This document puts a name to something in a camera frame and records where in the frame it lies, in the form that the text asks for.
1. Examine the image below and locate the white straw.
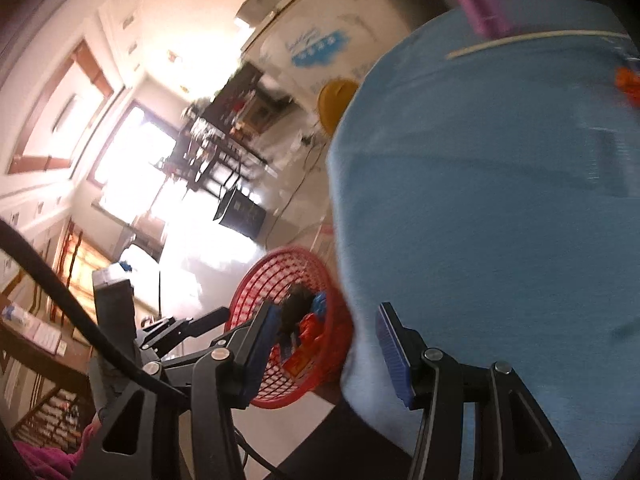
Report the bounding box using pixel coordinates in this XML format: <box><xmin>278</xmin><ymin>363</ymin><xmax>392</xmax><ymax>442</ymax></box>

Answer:
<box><xmin>446</xmin><ymin>30</ymin><xmax>631</xmax><ymax>61</ymax></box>

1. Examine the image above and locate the wooden desk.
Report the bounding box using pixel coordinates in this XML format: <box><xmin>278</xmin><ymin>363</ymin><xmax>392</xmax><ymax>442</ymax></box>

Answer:
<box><xmin>0</xmin><ymin>290</ymin><xmax>98</xmax><ymax>386</ymax></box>

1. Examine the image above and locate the dark wrapper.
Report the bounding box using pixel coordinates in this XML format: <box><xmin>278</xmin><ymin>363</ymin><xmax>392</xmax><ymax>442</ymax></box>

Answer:
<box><xmin>279</xmin><ymin>284</ymin><xmax>314</xmax><ymax>337</ymax></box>

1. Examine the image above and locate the red plastic bag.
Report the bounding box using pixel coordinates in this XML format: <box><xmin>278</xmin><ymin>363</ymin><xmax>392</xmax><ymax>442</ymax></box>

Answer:
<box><xmin>299</xmin><ymin>312</ymin><xmax>328</xmax><ymax>347</ymax></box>

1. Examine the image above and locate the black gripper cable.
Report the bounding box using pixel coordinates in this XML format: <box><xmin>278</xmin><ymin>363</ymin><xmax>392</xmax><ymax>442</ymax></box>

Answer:
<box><xmin>0</xmin><ymin>219</ymin><xmax>196</xmax><ymax>401</ymax></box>

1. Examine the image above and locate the pink cloth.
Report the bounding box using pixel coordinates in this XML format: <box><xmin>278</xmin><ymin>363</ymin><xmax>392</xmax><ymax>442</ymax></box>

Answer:
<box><xmin>12</xmin><ymin>422</ymin><xmax>106</xmax><ymax>480</ymax></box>

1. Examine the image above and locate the dark cloth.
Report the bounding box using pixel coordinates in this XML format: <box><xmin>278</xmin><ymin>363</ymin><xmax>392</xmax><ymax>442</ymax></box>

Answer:
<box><xmin>280</xmin><ymin>397</ymin><xmax>416</xmax><ymax>480</ymax></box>

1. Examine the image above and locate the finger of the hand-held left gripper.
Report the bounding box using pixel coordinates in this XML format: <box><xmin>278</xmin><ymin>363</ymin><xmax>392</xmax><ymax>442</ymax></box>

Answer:
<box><xmin>157</xmin><ymin>337</ymin><xmax>226</xmax><ymax>363</ymax></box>
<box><xmin>134</xmin><ymin>308</ymin><xmax>231</xmax><ymax>350</ymax></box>

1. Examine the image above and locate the blue tablecloth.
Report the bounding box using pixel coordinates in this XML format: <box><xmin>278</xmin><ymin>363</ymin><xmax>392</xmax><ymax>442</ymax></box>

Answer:
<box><xmin>326</xmin><ymin>0</ymin><xmax>640</xmax><ymax>480</ymax></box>

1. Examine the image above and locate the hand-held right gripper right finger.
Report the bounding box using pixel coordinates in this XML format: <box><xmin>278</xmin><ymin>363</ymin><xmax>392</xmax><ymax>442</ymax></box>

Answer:
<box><xmin>376</xmin><ymin>302</ymin><xmax>583</xmax><ymax>480</ymax></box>

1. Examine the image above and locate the dark wooden chair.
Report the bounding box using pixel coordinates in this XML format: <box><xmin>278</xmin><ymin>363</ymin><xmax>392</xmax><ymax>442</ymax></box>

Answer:
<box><xmin>155</xmin><ymin>145</ymin><xmax>271</xmax><ymax>196</ymax></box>

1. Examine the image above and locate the white chest freezer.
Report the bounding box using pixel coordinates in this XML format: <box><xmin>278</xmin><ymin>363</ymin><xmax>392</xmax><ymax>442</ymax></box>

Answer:
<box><xmin>240</xmin><ymin>0</ymin><xmax>426</xmax><ymax>126</ymax></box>

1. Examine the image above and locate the orange snack bag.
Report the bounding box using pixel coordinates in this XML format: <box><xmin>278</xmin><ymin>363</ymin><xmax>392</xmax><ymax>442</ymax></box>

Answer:
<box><xmin>614</xmin><ymin>57</ymin><xmax>640</xmax><ymax>96</ymax></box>

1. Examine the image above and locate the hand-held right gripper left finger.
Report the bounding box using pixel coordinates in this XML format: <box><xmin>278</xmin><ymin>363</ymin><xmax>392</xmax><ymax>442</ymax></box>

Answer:
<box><xmin>75</xmin><ymin>301</ymin><xmax>282</xmax><ymax>480</ymax></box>

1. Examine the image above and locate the red plastic basket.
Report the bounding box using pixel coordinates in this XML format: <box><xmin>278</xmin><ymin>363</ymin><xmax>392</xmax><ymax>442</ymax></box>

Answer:
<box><xmin>223</xmin><ymin>246</ymin><xmax>357</xmax><ymax>409</ymax></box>

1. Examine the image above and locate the dark waste bin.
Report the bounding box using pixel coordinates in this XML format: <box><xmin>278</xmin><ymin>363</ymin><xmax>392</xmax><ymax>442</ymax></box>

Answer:
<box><xmin>214</xmin><ymin>187</ymin><xmax>266</xmax><ymax>241</ymax></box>

